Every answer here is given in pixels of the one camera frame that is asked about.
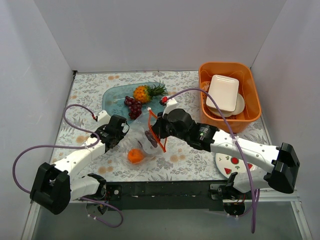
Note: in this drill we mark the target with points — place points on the watermelon pattern round plate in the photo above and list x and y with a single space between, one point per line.
227 164

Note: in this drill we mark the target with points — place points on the purple fake grape bunch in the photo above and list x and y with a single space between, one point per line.
147 140
134 107

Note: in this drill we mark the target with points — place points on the teal transparent plastic tray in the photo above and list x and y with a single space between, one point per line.
113 99

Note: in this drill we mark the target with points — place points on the fake orange fruit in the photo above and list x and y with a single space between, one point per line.
135 156

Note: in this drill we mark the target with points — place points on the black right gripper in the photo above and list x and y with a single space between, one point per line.
158 126

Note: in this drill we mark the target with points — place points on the orange plastic basket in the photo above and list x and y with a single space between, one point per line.
247 89

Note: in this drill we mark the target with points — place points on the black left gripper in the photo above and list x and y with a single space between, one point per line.
120 126

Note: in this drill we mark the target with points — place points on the clear zip top bag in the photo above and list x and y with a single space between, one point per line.
136 129

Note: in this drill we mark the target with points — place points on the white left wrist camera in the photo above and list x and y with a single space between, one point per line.
103 117

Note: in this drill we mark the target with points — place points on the aluminium frame rail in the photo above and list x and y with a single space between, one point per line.
281 217

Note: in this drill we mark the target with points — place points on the white rectangular plate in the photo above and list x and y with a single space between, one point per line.
224 91

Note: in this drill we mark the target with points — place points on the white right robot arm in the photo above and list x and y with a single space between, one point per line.
277 166

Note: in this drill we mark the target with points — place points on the fake pineapple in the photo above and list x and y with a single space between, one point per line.
146 93

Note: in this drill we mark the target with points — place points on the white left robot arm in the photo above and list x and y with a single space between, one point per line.
55 185

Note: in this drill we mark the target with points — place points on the cream round plate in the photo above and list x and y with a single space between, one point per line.
239 108

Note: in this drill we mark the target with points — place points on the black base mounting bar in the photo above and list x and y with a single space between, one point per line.
209 195

